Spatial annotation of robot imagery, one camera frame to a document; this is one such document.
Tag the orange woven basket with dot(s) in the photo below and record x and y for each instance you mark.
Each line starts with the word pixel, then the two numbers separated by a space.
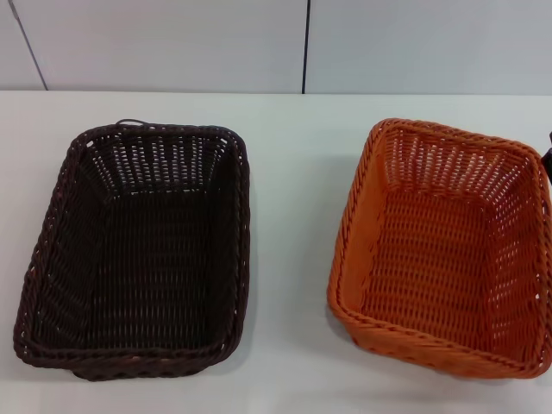
pixel 435 259

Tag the dark brown woven basket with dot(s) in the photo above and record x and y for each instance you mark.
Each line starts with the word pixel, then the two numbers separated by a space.
pixel 142 259

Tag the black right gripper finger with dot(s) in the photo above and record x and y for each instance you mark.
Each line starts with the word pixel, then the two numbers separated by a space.
pixel 550 155

